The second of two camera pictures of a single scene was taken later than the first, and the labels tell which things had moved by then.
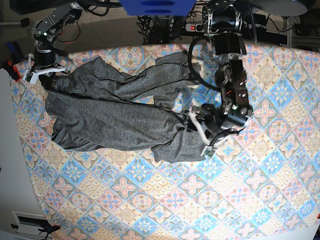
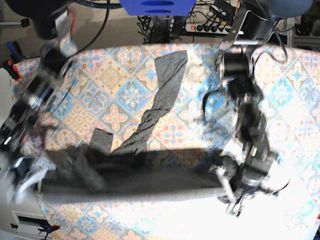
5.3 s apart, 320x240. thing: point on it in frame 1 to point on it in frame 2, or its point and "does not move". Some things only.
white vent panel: (28, 224) does not move
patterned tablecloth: (262, 182) does not move
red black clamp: (12, 70) does not move
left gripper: (31, 75) to (17, 173)
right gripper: (208, 122) to (232, 174)
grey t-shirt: (94, 107) to (93, 171)
